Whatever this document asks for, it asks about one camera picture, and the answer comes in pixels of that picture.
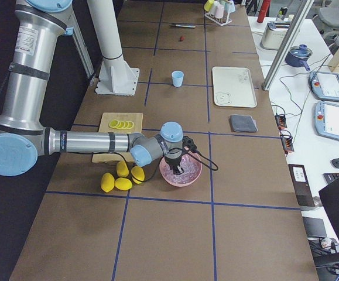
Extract cream bear serving tray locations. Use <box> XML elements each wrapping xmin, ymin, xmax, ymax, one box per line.
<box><xmin>212</xmin><ymin>66</ymin><xmax>257</xmax><ymax>108</ymax></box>

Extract black keyboard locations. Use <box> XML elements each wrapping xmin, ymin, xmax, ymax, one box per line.
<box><xmin>323</xmin><ymin>173</ymin><xmax>339</xmax><ymax>184</ymax></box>

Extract pink cup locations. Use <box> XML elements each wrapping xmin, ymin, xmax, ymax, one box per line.
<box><xmin>212</xmin><ymin>5</ymin><xmax>224</xmax><ymax>20</ymax></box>

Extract grey folded cloth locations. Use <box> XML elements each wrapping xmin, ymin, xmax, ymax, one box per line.
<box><xmin>230</xmin><ymin>114</ymin><xmax>258</xmax><ymax>132</ymax></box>

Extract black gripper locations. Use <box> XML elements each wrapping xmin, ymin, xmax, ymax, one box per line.
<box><xmin>165</xmin><ymin>156</ymin><xmax>184</xmax><ymax>175</ymax></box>

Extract whole yellow lemon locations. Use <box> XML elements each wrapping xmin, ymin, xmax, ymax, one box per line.
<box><xmin>131</xmin><ymin>166</ymin><xmax>145</xmax><ymax>184</ymax></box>
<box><xmin>116</xmin><ymin>161</ymin><xmax>129</xmax><ymax>178</ymax></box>
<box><xmin>100</xmin><ymin>173</ymin><xmax>115</xmax><ymax>193</ymax></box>
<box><xmin>115</xmin><ymin>177</ymin><xmax>133</xmax><ymax>191</ymax></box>

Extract red bottle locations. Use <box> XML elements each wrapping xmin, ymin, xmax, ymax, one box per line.
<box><xmin>256</xmin><ymin>0</ymin><xmax>271</xmax><ymax>23</ymax></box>

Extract teach pendant tablet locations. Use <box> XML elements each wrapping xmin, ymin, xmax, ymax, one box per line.
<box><xmin>309</xmin><ymin>71</ymin><xmax>339</xmax><ymax>102</ymax></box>
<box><xmin>314</xmin><ymin>101</ymin><xmax>339</xmax><ymax>141</ymax></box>

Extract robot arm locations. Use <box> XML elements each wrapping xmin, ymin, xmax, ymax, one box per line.
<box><xmin>0</xmin><ymin>1</ymin><xmax>184</xmax><ymax>176</ymax></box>

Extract black box with label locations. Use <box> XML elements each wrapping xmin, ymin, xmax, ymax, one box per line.
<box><xmin>288</xmin><ymin>164</ymin><xmax>319</xmax><ymax>211</ymax></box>

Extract light blue plastic cup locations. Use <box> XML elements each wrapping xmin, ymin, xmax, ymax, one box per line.
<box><xmin>172</xmin><ymin>70</ymin><xmax>184</xmax><ymax>87</ymax></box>

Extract lemon slice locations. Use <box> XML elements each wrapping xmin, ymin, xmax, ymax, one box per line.
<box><xmin>113</xmin><ymin>120</ymin><xmax>125</xmax><ymax>129</ymax></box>
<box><xmin>108</xmin><ymin>119</ymin><xmax>120</xmax><ymax>129</ymax></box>

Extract bamboo cutting board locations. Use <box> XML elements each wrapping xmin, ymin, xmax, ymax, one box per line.
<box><xmin>91</xmin><ymin>112</ymin><xmax>144</xmax><ymax>164</ymax></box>

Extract yellow green cup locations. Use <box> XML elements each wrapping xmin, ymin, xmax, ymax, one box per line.
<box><xmin>204</xmin><ymin>0</ymin><xmax>214</xmax><ymax>12</ymax></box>

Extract cream toaster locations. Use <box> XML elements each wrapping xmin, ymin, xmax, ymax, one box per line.
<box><xmin>261</xmin><ymin>21</ymin><xmax>291</xmax><ymax>50</ymax></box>

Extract mint green cup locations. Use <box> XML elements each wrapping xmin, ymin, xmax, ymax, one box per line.
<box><xmin>220</xmin><ymin>0</ymin><xmax>236</xmax><ymax>14</ymax></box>

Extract pink bowl of ice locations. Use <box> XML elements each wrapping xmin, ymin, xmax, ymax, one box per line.
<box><xmin>159</xmin><ymin>152</ymin><xmax>202</xmax><ymax>187</ymax></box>

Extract blue saucepan with lid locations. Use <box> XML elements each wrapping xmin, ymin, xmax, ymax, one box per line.
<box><xmin>285</xmin><ymin>44</ymin><xmax>313</xmax><ymax>71</ymax></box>

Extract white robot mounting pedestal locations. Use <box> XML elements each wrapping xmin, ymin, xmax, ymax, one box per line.
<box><xmin>87</xmin><ymin>0</ymin><xmax>140</xmax><ymax>96</ymax></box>

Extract steel muddler black tip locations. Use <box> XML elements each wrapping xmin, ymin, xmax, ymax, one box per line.
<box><xmin>171</xmin><ymin>23</ymin><xmax>196</xmax><ymax>29</ymax></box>

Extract white wire cup rack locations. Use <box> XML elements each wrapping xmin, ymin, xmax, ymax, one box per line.
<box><xmin>204</xmin><ymin>12</ymin><xmax>232</xmax><ymax>26</ymax></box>

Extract aluminium frame post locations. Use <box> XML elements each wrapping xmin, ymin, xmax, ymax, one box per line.
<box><xmin>262</xmin><ymin>0</ymin><xmax>314</xmax><ymax>91</ymax></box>

